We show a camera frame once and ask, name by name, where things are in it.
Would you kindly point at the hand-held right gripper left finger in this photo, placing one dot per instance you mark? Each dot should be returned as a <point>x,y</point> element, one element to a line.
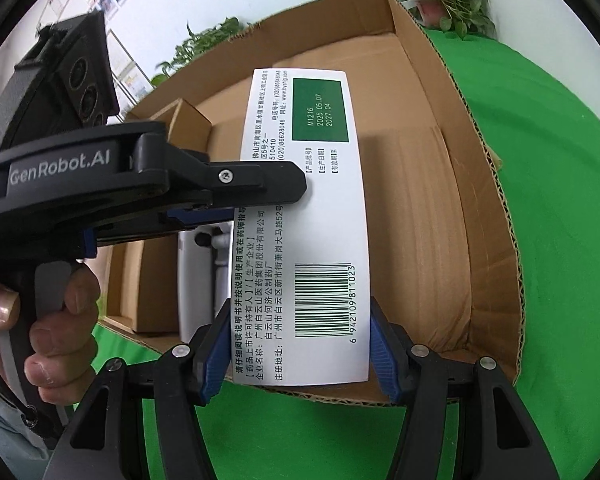
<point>212,360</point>

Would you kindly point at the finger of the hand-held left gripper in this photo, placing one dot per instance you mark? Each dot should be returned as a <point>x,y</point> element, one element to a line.
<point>200,216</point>
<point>250,180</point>

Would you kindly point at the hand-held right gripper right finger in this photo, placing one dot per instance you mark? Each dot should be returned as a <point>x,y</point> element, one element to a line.
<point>382,360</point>

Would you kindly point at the white handheld device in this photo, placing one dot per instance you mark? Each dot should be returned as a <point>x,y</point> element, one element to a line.
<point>200,290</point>

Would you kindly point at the white medicine box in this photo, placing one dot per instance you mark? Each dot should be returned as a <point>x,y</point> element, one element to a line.
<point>325,240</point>

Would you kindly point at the large brown cardboard box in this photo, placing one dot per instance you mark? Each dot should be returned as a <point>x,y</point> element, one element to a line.
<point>430,240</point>

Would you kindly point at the person's left hand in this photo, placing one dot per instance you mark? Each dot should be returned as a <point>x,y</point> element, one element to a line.
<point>70,340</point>

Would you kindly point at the broad-leaf potted plant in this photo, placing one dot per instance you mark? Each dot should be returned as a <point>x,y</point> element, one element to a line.
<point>200,47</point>

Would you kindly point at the group of framed wall notices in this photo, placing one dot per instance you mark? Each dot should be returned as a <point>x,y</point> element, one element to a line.
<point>130,67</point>

